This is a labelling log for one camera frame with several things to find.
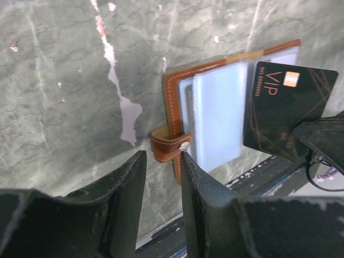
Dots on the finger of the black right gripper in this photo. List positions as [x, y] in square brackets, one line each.
[325, 138]

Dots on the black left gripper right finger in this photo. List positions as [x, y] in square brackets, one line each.
[220, 223]

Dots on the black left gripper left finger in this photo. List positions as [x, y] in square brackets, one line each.
[98, 220]

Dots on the grey white credit card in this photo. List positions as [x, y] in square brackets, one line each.
[282, 97]

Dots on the brown leather card holder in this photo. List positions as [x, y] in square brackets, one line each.
[205, 107]

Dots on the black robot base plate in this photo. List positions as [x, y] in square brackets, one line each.
[273, 176]

